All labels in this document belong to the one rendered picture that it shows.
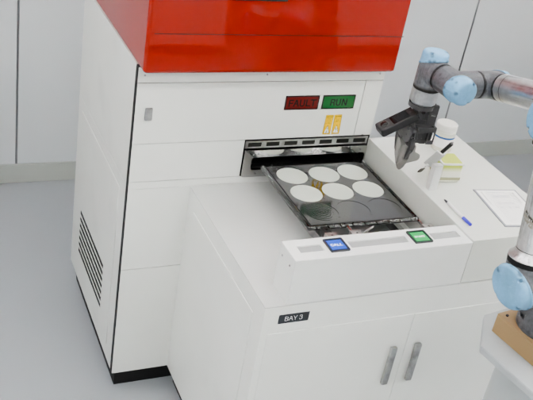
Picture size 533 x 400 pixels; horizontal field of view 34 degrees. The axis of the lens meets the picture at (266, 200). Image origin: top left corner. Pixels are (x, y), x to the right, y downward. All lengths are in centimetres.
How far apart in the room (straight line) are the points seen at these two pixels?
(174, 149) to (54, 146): 167
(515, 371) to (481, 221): 50
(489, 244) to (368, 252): 40
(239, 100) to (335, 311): 72
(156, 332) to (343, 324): 85
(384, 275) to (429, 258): 14
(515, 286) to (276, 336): 63
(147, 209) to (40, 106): 153
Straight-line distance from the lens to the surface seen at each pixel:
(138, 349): 305
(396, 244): 235
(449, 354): 271
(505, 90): 233
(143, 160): 261
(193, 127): 261
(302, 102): 271
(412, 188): 269
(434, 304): 253
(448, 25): 482
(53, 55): 404
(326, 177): 273
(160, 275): 287
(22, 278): 365
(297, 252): 221
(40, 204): 413
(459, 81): 230
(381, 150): 283
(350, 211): 257
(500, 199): 272
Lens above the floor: 216
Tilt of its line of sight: 30 degrees down
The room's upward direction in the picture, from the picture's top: 10 degrees clockwise
